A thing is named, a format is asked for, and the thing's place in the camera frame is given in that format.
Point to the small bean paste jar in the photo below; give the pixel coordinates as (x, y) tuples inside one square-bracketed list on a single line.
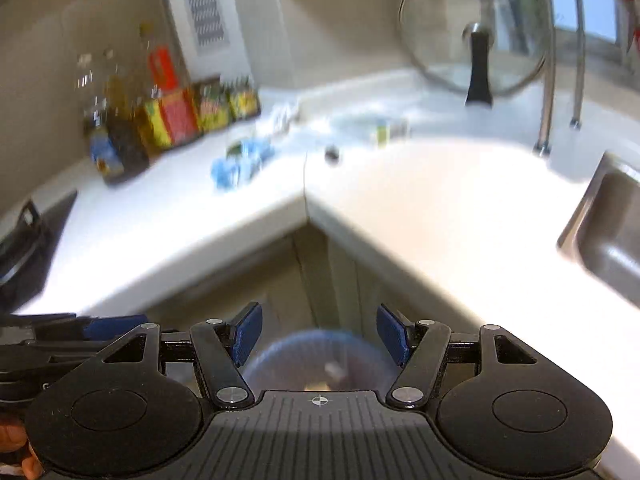
[(244, 101)]

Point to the yellow label oil bottle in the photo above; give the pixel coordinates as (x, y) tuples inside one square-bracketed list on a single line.
[(170, 115)]

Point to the person's left hand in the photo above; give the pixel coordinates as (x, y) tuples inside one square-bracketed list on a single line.
[(17, 447)]

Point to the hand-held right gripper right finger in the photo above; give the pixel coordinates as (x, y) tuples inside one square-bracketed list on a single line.
[(395, 335)]

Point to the steel sink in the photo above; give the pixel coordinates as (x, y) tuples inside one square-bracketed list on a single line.
[(610, 240)]

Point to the large bean paste jar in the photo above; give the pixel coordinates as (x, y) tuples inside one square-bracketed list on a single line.
[(214, 110)]

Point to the blue face mask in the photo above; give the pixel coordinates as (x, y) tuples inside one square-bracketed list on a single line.
[(237, 165)]

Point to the blue label oil bottle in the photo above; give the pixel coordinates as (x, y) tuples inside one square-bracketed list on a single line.
[(117, 145)]

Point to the white plastic wrap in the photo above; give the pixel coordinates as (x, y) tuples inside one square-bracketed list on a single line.
[(280, 115)]

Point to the red scissors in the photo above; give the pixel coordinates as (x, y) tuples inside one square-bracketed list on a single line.
[(631, 0)]

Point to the blue-bagged trash bin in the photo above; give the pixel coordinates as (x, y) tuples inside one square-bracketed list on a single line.
[(315, 360)]

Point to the glass pot lid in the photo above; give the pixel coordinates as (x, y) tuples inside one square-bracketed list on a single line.
[(450, 25)]

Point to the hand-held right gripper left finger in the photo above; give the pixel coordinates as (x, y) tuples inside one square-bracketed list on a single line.
[(248, 332)]

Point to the green white carton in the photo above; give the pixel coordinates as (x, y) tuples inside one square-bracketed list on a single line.
[(387, 131)]

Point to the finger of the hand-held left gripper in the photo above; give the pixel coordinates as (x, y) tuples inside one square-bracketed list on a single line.
[(60, 352), (115, 326)]

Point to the metal rack legs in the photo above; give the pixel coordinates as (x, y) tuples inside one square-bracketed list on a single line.
[(547, 85)]

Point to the black stove top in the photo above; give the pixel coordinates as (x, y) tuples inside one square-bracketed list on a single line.
[(25, 255)]

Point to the white wall vent grille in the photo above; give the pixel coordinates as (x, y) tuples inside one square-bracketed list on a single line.
[(202, 0)]

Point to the beige base cabinet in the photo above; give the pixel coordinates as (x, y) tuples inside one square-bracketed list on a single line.
[(225, 280)]

